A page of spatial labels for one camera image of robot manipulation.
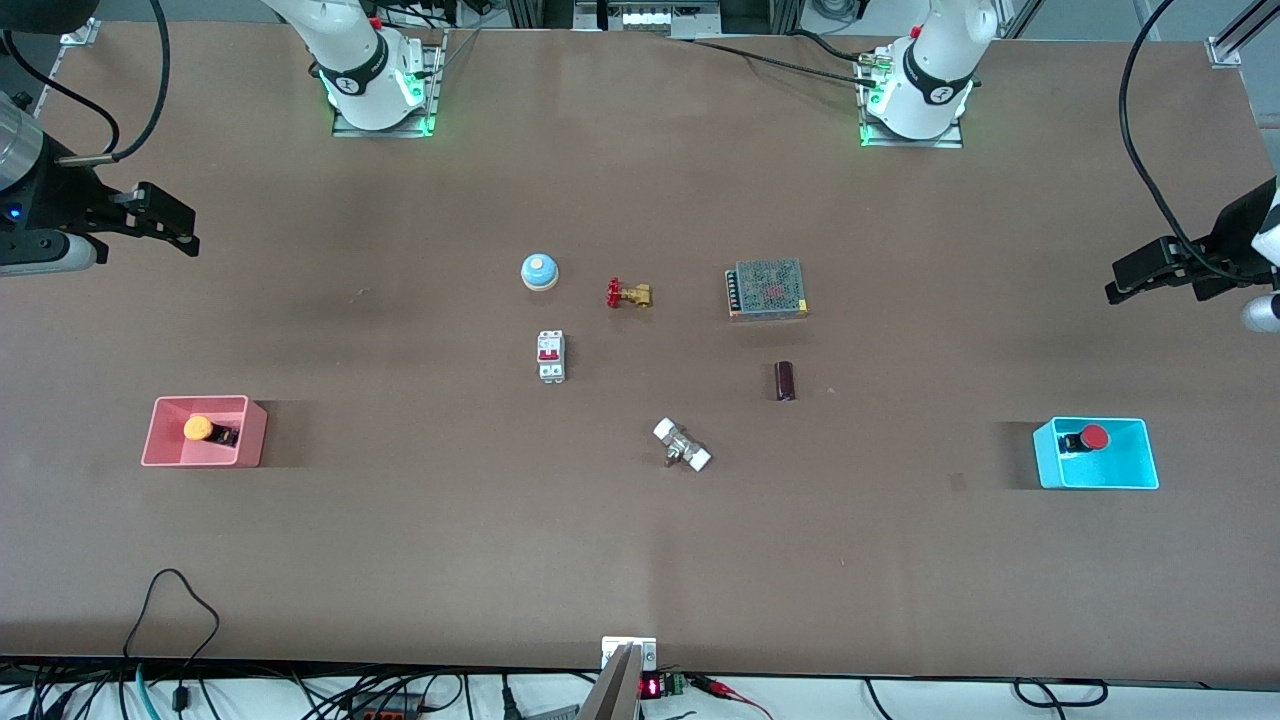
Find pink plastic box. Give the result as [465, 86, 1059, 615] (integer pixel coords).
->
[140, 395, 268, 469]

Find metal mesh power supply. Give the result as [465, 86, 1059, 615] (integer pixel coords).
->
[725, 258, 809, 321]

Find black base power cable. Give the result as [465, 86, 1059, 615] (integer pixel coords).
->
[690, 28, 881, 87]

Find aluminium frame profile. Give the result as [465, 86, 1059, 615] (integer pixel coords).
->
[1205, 0, 1280, 68]

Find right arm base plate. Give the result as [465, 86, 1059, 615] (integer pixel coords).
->
[333, 28, 447, 138]

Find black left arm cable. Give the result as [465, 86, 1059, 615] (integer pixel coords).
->
[1119, 0, 1280, 263]

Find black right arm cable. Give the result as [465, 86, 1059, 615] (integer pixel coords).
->
[0, 0, 171, 163]

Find white capped metal valve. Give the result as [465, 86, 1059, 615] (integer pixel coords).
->
[652, 417, 713, 473]

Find red clip lead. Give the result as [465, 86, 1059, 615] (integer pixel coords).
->
[698, 675, 773, 720]

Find black looped thin cable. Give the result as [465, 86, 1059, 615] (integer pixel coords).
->
[123, 569, 221, 706]

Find yellow push button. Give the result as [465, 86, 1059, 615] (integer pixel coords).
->
[183, 415, 241, 447]

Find white mounting plate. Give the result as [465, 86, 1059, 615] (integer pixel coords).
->
[601, 636, 658, 672]

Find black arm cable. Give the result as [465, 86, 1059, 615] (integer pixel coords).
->
[0, 0, 171, 163]
[1119, 0, 1280, 263]

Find black coiled cable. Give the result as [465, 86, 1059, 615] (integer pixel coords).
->
[1014, 677, 1109, 709]

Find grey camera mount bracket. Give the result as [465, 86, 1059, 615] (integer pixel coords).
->
[578, 643, 642, 720]

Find light blue plastic box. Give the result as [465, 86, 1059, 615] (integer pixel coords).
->
[1032, 416, 1160, 491]

